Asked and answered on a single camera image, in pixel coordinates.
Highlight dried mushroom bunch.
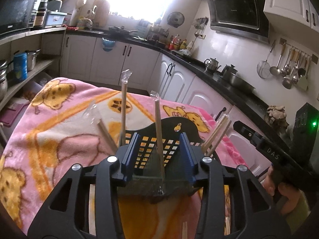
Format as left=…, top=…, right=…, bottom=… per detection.
left=266, top=105, right=287, bottom=128

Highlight pale spatula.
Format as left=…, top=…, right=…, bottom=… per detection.
left=298, top=55, right=310, bottom=91

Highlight small metal pot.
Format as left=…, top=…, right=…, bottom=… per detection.
left=26, top=49, right=41, bottom=72

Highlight pink printed blanket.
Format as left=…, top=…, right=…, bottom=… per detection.
left=0, top=78, right=250, bottom=239

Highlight steel kettle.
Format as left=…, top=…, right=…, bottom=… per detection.
left=204, top=57, right=222, bottom=74

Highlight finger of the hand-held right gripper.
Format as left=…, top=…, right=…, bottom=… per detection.
left=233, top=121, right=287, bottom=162

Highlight beige thermos jug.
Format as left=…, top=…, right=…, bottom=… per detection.
left=93, top=0, right=110, bottom=28

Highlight blue tin can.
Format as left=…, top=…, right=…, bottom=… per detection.
left=12, top=52, right=28, bottom=80

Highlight white upper cabinet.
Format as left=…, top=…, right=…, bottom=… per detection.
left=263, top=0, right=319, bottom=33

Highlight black wok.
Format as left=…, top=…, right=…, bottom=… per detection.
left=108, top=25, right=139, bottom=35

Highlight wall utensil rail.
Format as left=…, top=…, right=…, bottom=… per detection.
left=279, top=38, right=319, bottom=64

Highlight black microwave oven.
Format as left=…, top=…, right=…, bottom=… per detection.
left=0, top=0, right=38, bottom=35

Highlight steel ladle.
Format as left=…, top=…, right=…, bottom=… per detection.
left=269, top=47, right=286, bottom=76
left=282, top=52, right=294, bottom=90

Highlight spice rack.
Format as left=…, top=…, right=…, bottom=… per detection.
left=149, top=24, right=170, bottom=43

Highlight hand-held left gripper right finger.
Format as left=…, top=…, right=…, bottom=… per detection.
left=179, top=132, right=292, bottom=239

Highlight stacked metal pots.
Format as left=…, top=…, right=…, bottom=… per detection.
left=0, top=59, right=10, bottom=101

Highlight small wall fan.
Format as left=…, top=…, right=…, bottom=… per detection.
left=166, top=11, right=185, bottom=28

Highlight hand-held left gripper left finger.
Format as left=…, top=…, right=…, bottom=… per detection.
left=27, top=132, right=140, bottom=239

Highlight person's right hand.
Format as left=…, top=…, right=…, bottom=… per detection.
left=264, top=166, right=301, bottom=208

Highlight chopsticks pair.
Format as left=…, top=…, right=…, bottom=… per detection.
left=83, top=100, right=118, bottom=153
left=150, top=90, right=167, bottom=196
left=120, top=69, right=133, bottom=147
left=201, top=113, right=233, bottom=157

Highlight metal mesh strainer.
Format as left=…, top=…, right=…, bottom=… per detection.
left=257, top=40, right=276, bottom=79

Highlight metal shelf table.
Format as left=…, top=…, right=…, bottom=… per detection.
left=0, top=27, right=67, bottom=110

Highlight black kitchen countertop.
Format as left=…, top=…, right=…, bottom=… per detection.
left=65, top=27, right=299, bottom=152

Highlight dark green utensil basket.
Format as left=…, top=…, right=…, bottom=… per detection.
left=117, top=116, right=218, bottom=203

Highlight black range hood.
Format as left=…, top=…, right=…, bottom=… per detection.
left=203, top=0, right=271, bottom=45

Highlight blue white storage box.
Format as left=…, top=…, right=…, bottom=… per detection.
left=44, top=10, right=68, bottom=29

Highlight cluster of condiment bottles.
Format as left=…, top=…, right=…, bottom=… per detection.
left=169, top=35, right=189, bottom=52

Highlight person's right forearm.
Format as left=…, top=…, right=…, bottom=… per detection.
left=284, top=192, right=313, bottom=229

